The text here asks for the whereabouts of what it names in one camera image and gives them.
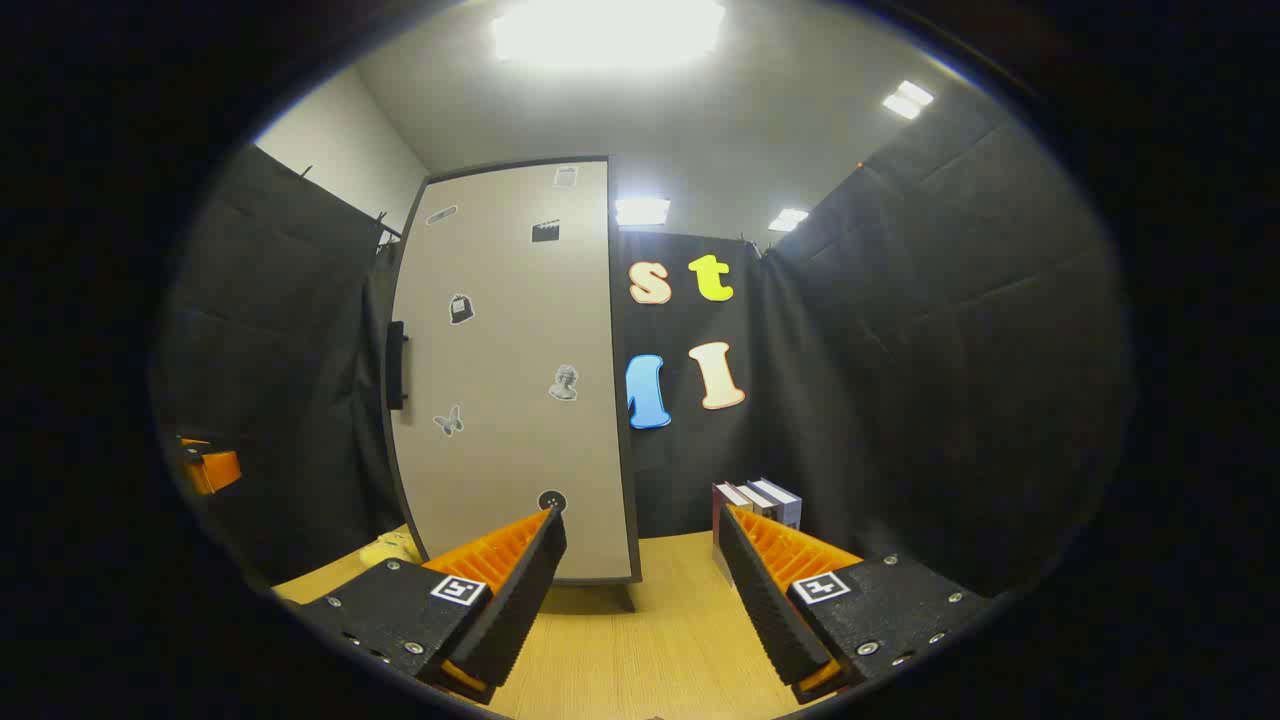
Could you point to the large ceiling light panel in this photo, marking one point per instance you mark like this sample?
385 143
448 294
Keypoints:
610 30

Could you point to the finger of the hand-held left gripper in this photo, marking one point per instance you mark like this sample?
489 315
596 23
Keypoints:
215 470

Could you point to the white spine book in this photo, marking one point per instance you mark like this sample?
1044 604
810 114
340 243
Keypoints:
760 498

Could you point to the yellow soft toy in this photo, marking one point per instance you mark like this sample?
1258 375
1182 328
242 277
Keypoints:
390 548

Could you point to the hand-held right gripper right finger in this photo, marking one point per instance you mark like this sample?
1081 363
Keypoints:
765 600

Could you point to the dark cabinet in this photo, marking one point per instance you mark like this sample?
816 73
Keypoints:
622 400

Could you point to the double ceiling light panel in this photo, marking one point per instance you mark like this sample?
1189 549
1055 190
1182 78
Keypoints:
908 99

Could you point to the black backdrop cloth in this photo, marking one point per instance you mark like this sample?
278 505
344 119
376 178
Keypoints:
950 350
270 350

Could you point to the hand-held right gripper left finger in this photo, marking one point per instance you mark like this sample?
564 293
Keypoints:
525 590

